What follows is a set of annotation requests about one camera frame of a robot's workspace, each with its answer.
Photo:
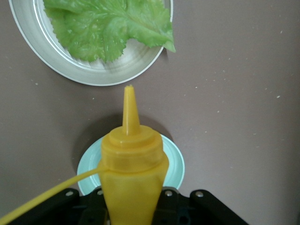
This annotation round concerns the mint green plate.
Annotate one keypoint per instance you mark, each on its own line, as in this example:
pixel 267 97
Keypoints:
pixel 173 164

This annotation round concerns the green lettuce leaf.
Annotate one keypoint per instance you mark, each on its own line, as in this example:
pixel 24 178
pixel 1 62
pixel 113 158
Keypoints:
pixel 93 28

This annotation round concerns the beige plate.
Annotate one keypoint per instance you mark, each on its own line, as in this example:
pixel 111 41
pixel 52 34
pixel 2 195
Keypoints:
pixel 70 68

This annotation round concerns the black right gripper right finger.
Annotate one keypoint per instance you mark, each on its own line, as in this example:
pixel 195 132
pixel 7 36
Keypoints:
pixel 187 211

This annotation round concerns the yellow mustard squeeze bottle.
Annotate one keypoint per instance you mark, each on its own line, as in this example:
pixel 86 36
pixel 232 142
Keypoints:
pixel 131 175

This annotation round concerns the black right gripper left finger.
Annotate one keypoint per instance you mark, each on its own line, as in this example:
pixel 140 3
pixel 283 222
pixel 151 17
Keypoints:
pixel 70 211

